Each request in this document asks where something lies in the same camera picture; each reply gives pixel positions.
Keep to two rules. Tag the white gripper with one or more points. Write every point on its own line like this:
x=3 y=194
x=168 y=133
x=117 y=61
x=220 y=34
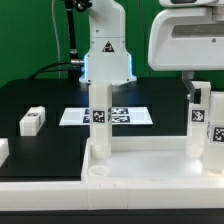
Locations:
x=187 y=39

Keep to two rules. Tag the white desk top tray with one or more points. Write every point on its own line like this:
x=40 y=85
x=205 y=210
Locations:
x=145 y=158

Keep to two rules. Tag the fiducial marker sheet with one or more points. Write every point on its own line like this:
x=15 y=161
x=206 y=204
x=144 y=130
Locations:
x=117 y=115

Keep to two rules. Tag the white left obstacle block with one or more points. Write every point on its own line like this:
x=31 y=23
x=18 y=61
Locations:
x=4 y=150

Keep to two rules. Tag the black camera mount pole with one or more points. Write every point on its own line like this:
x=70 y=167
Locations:
x=81 y=6

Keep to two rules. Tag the white front obstacle rail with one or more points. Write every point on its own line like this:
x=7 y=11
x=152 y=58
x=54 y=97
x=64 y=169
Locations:
x=40 y=196

